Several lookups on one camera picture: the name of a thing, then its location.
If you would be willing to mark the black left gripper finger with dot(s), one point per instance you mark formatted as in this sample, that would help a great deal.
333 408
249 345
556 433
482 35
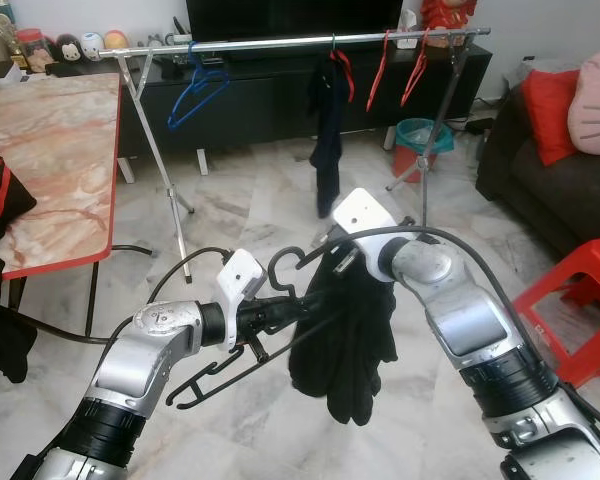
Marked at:
295 304
292 320

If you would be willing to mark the black plastic hanger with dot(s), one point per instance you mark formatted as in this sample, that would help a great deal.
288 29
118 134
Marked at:
240 372

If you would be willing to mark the black printed T-shirt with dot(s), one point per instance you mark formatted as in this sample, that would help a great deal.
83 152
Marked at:
345 340

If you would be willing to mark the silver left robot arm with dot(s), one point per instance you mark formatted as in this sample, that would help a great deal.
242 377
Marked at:
130 370

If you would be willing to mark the green plastic hanger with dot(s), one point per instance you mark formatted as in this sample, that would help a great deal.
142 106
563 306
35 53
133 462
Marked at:
334 43

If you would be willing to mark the blue plastic hanger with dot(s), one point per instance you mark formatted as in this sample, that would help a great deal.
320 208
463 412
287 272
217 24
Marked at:
198 90

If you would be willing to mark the red waste bin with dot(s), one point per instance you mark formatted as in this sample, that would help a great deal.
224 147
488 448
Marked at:
412 168

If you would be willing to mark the navy polo shirt red trim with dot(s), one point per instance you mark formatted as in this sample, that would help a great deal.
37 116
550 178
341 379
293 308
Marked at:
328 140

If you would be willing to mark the teal bin bag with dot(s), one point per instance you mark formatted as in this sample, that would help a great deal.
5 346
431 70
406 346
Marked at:
430 135

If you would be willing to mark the dark brown fabric sofa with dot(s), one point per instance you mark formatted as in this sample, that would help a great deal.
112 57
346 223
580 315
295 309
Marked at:
540 200

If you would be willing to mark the silver metal clothes rack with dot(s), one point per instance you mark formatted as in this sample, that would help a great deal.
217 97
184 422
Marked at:
280 40

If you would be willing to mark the red plastic stool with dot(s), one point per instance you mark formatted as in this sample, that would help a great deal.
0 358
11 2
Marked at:
580 275

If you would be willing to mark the black flat television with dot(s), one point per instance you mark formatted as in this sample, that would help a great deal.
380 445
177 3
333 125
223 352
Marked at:
295 18

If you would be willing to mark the red cushion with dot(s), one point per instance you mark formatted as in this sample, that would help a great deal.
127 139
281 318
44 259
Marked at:
548 115

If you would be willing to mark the black garment red trim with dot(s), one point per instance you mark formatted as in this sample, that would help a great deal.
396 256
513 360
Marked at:
0 290

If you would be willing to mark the red laughing Buddha statue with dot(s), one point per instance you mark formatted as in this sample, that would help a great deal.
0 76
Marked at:
448 14

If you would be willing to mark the marble table red edge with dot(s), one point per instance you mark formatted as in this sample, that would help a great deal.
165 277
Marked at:
50 150

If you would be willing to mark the pink cat face pillow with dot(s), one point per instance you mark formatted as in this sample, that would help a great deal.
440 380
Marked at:
595 105

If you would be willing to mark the white blue round plush toy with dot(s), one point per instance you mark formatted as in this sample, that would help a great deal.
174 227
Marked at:
93 45

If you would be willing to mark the black white round plush toy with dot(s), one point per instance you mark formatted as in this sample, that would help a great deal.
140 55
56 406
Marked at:
70 47

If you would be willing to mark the red lidded jar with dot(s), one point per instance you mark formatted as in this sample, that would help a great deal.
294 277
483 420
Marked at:
30 48

